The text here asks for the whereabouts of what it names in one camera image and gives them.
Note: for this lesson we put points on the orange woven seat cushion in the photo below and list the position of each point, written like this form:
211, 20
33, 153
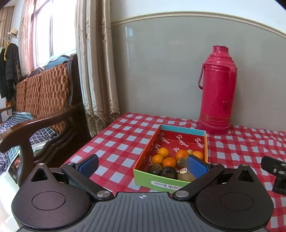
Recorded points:
44, 93

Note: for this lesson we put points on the window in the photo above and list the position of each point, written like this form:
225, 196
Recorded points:
46, 31

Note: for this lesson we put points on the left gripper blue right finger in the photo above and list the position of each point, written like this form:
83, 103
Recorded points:
204, 174

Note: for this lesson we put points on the beige lace curtain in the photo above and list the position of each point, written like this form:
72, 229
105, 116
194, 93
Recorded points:
96, 64

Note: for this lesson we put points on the black hanging coat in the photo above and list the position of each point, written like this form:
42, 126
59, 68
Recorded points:
10, 71

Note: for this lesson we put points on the large brown kiwi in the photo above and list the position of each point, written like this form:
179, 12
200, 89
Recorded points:
185, 175

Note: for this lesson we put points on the colourful cardboard box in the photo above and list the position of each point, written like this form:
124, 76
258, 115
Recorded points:
173, 138

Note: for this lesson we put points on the red checkered tablecloth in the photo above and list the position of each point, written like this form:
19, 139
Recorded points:
119, 146

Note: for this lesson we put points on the small yellow-orange mandarin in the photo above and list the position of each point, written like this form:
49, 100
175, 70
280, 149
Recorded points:
163, 152

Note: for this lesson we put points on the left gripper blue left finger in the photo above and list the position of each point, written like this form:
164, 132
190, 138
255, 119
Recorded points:
79, 175

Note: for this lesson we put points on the red thermos flask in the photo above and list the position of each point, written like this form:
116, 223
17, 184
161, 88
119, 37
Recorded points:
218, 75

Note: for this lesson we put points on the straw hat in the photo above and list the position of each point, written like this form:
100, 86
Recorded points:
13, 33

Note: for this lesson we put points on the small orange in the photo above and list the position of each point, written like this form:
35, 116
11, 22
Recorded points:
157, 159

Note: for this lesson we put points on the blue checked cloth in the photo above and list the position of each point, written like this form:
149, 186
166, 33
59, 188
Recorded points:
20, 128

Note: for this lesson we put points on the dark wooden armchair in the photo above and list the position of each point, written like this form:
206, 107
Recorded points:
69, 122

